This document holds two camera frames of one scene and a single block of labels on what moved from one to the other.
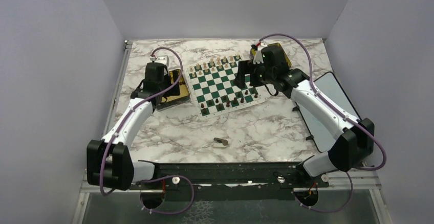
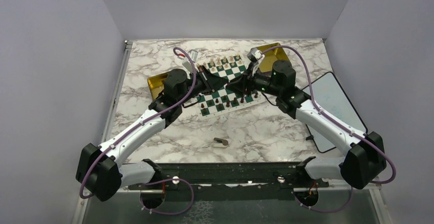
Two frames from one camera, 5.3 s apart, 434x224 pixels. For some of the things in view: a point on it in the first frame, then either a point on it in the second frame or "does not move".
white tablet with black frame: x=328 y=86 does not move
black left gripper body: x=167 y=84 -> x=198 y=88
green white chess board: x=215 y=92 does not move
